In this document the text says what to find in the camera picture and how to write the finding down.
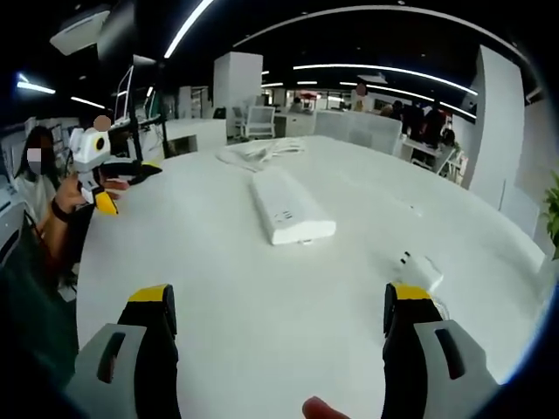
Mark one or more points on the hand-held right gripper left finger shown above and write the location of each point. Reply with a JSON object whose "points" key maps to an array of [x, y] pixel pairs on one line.
{"points": [[131, 371]]}

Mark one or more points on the black monitor stand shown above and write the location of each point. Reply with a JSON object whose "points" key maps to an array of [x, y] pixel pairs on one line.
{"points": [[136, 144]]}

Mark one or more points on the white desk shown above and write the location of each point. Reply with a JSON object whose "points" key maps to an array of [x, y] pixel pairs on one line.
{"points": [[262, 283]]}

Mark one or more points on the person's left hand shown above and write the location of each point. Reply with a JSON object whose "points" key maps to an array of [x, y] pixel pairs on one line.
{"points": [[70, 194]]}

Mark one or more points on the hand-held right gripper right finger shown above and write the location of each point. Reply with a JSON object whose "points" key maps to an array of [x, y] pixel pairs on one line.
{"points": [[419, 371]]}

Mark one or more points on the white ceiling air conditioner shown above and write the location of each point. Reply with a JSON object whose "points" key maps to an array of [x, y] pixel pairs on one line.
{"points": [[78, 31]]}

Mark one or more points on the white mesh desk partition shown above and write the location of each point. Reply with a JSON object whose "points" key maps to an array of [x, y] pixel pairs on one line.
{"points": [[358, 128]]}

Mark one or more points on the person's dark green clothing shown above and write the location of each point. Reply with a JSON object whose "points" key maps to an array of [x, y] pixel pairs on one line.
{"points": [[30, 331]]}

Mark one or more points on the person's right hand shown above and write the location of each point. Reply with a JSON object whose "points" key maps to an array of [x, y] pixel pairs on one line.
{"points": [[321, 409]]}

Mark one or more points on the black wristband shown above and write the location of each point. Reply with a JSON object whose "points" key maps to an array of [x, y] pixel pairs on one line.
{"points": [[61, 211]]}

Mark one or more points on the white mesh office chair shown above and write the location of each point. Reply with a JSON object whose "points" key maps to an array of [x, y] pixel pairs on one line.
{"points": [[260, 120]]}

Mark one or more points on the green potted plant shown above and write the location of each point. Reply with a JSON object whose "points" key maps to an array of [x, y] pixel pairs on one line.
{"points": [[552, 214]]}

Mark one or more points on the long ceiling light strip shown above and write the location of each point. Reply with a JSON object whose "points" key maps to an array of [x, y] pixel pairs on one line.
{"points": [[188, 28]]}

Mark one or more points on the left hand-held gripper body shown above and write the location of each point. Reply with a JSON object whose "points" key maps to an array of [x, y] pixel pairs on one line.
{"points": [[89, 148]]}

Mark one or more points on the white power strip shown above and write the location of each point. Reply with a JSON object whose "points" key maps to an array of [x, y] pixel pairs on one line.
{"points": [[288, 207]]}

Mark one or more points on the white charger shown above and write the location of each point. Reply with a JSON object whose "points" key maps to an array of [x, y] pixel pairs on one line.
{"points": [[417, 268]]}

